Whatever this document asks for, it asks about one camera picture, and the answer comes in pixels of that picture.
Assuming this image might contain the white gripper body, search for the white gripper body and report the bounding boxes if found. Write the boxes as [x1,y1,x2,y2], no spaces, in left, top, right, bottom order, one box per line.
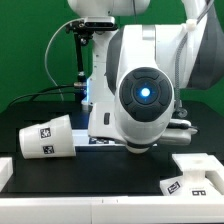
[87,101,199,147]

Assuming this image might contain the white lamp shade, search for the white lamp shade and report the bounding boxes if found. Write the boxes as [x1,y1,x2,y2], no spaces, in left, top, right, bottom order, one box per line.
[19,115,76,159]

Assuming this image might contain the white lamp bulb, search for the white lamp bulb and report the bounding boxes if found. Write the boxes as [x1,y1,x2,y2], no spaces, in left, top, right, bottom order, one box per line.
[126,146,149,154]

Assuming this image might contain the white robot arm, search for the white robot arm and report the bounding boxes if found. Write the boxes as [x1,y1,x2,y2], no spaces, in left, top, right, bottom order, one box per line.
[67,0,224,153]

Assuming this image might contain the white marker sheet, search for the white marker sheet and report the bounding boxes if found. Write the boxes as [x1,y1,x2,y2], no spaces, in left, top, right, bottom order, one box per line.
[72,129,115,146]

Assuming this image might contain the black cables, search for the black cables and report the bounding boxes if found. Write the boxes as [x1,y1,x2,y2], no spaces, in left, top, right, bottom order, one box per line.
[6,84,88,108]

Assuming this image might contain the white front rail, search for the white front rail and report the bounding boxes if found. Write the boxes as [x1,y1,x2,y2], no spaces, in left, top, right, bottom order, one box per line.
[0,196,224,224]

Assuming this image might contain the black camera on stand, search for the black camera on stand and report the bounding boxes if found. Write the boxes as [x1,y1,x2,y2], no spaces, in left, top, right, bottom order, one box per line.
[65,16,118,90]

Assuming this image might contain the white left rail block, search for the white left rail block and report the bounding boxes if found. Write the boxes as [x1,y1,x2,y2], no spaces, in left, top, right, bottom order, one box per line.
[0,157,13,192]

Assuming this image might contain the white rail block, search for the white rail block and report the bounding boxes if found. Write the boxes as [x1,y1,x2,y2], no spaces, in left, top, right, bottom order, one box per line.
[0,157,13,192]
[206,167,224,196]

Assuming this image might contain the grey camera cable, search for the grey camera cable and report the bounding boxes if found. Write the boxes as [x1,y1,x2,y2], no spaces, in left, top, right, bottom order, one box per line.
[44,18,82,102]

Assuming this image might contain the white right rail block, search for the white right rail block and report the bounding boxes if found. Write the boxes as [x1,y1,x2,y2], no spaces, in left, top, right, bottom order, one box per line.
[206,167,224,196]

